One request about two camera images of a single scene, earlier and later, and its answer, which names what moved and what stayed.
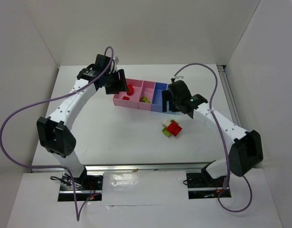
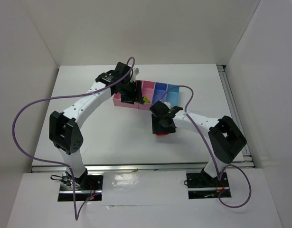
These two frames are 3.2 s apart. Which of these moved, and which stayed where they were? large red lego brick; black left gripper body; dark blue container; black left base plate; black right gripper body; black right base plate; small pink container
Moved: large red lego brick; black left gripper body; black right gripper body
Stayed: black right base plate; black left base plate; dark blue container; small pink container
